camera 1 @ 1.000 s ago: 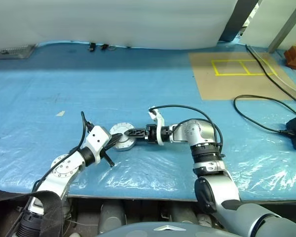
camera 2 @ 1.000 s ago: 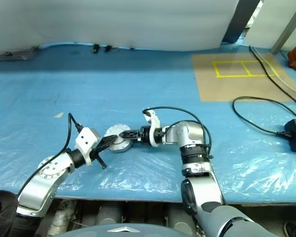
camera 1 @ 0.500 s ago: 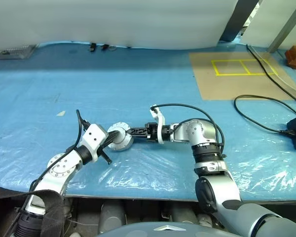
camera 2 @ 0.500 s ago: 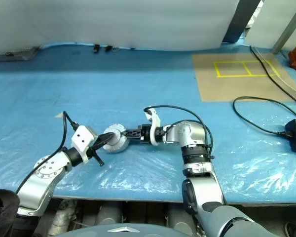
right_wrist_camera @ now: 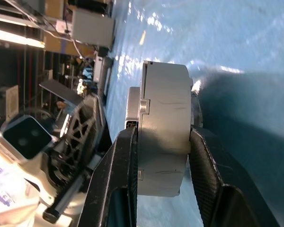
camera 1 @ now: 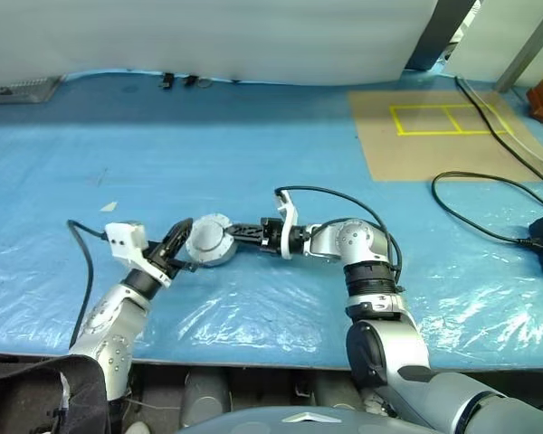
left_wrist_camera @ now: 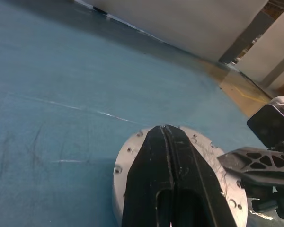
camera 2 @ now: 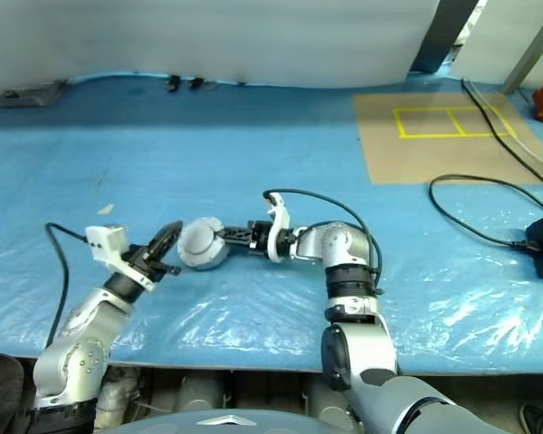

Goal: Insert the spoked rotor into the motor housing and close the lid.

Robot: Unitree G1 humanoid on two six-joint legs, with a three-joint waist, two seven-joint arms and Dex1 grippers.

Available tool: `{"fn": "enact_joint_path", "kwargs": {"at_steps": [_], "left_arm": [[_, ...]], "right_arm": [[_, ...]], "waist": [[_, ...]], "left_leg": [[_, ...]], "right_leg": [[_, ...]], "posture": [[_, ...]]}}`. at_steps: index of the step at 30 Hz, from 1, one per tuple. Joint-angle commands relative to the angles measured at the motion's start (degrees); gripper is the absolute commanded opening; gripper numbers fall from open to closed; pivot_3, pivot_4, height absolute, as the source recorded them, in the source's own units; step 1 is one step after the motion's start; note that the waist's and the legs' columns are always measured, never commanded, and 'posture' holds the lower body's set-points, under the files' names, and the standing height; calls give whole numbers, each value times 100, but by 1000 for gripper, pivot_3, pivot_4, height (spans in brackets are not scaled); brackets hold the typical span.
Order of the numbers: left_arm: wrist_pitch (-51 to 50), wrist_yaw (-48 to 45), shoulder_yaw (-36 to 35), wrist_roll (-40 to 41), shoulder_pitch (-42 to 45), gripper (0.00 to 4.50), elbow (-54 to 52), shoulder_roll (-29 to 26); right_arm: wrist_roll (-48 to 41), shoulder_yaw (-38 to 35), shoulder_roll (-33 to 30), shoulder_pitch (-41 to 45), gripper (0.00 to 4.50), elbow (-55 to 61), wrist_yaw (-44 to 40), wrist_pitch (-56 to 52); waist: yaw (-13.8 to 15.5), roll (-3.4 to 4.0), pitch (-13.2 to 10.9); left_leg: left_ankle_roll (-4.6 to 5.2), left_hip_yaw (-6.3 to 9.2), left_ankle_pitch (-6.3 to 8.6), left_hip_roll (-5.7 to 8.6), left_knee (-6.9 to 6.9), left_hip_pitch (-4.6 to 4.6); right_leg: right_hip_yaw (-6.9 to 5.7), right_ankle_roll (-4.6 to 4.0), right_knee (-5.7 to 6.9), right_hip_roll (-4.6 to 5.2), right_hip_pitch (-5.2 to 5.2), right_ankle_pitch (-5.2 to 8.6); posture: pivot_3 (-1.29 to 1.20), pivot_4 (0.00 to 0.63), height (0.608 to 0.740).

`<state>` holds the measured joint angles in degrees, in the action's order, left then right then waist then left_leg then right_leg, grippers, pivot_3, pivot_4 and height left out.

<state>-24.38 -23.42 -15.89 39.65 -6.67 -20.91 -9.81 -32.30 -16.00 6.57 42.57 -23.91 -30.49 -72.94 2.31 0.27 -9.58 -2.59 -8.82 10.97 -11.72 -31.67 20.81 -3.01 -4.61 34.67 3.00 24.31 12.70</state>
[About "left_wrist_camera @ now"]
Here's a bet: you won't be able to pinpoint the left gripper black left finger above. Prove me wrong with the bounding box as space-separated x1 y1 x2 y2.
121 125 175 227

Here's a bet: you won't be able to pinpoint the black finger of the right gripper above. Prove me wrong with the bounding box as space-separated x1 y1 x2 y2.
216 146 284 185
240 176 279 199

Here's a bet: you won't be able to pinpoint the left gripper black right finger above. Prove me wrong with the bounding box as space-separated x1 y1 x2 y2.
165 125 238 227

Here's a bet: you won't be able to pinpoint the silver finned motor lid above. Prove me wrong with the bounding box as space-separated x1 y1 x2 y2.
111 126 249 227

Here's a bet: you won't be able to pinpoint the white panel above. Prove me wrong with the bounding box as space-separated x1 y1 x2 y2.
236 0 284 91

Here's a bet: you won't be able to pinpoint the blue plastic table cover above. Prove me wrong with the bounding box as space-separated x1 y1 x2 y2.
0 0 284 227

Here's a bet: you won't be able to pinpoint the white foam backdrop board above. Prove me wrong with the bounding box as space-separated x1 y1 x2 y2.
74 0 270 63

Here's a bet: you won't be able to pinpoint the dark grey post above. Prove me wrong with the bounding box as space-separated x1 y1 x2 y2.
218 0 271 65

